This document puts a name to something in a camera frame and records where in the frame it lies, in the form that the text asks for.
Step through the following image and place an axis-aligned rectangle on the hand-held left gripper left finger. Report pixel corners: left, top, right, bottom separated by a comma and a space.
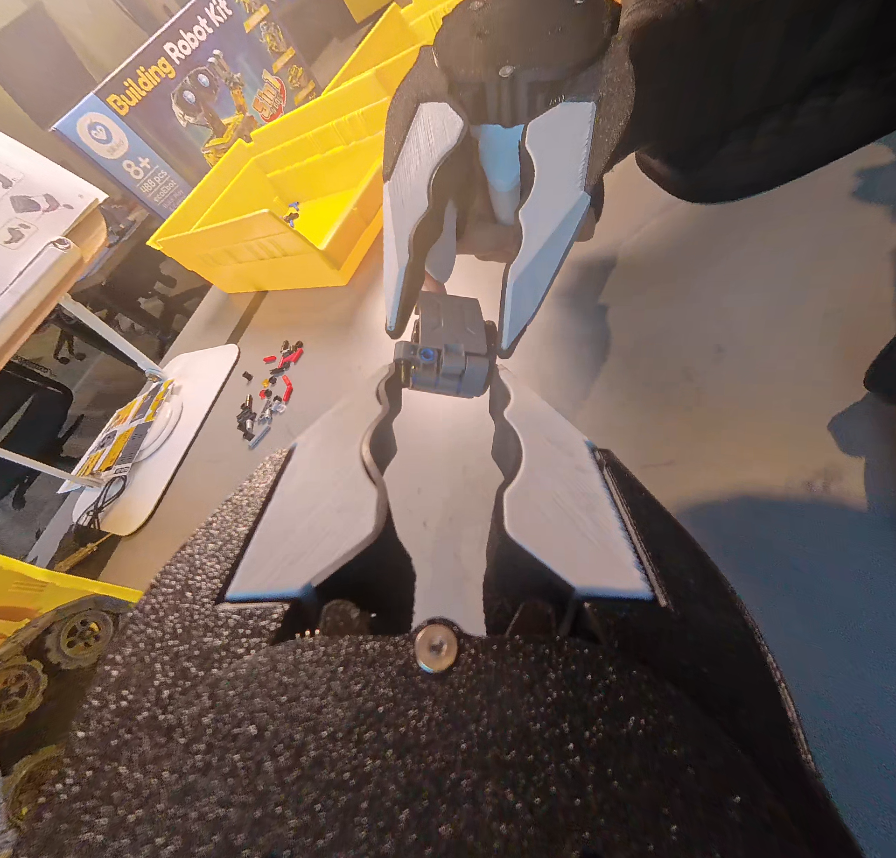
224, 366, 396, 603

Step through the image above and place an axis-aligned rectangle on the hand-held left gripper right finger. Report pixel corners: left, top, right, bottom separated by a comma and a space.
490, 366, 658, 601

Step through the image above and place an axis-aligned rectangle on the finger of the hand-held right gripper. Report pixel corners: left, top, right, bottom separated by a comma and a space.
497, 100, 598, 358
382, 103, 470, 337

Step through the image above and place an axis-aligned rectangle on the pile of small toy pieces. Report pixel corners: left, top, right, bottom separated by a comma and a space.
234, 338, 307, 449

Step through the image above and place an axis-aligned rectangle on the grey toy eye module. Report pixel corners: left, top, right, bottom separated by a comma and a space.
392, 294, 499, 400

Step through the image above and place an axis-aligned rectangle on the person's right forearm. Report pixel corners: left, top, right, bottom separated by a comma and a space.
605, 0, 896, 205

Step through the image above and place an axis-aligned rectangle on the grey desk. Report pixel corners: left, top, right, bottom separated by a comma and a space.
42, 140, 896, 858

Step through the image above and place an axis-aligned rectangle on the white wooden book stand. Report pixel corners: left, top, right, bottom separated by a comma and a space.
0, 200, 240, 538

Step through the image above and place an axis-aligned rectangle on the yellow sticker sheet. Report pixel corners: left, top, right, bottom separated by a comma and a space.
57, 378, 176, 496

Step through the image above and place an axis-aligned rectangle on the blue robot kit box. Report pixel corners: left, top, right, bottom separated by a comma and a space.
50, 0, 323, 218

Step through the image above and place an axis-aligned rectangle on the yellow toy robot vehicle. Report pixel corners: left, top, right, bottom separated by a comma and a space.
0, 588, 120, 827

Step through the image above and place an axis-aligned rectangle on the white instruction booklet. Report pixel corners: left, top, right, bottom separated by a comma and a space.
0, 132, 109, 297

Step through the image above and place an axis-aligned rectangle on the black cable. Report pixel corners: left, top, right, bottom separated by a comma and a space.
70, 476, 130, 530

